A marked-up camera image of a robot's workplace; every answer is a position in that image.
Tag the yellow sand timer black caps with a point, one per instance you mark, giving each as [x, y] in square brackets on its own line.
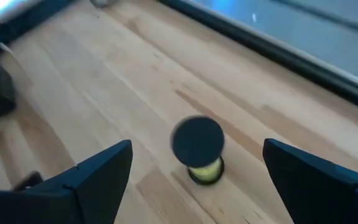
[197, 141]

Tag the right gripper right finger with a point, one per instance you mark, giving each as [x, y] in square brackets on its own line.
[315, 193]

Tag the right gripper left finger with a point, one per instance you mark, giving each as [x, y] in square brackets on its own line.
[89, 193]

